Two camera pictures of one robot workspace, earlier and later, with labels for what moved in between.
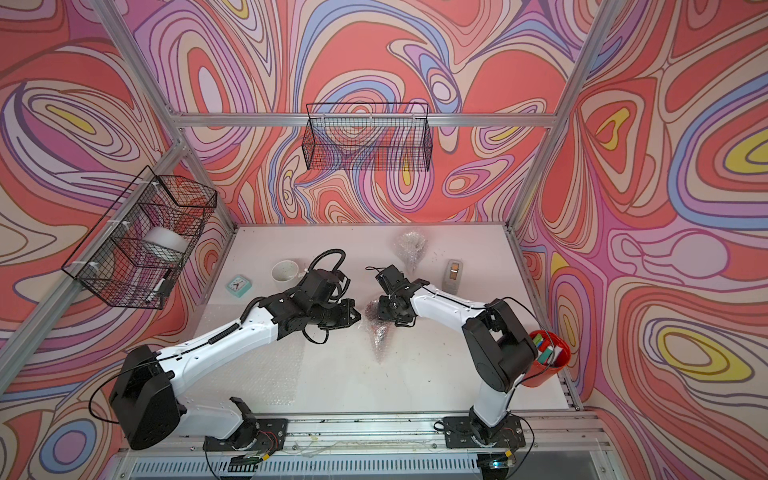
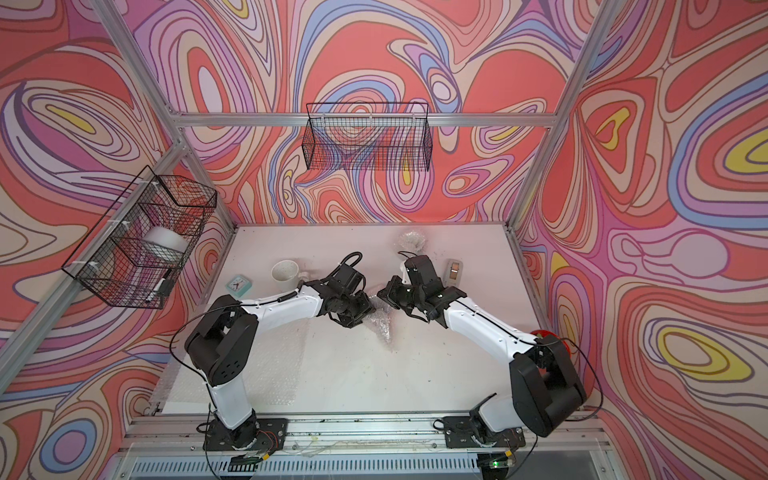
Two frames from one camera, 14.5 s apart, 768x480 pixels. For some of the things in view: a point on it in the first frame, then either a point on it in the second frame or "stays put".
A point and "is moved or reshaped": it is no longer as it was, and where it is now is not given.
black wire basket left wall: x=137 y=252 stays put
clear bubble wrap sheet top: x=412 y=246 stays put
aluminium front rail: x=550 y=433 stays put
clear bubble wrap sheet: x=380 y=331 is moved or reshaped
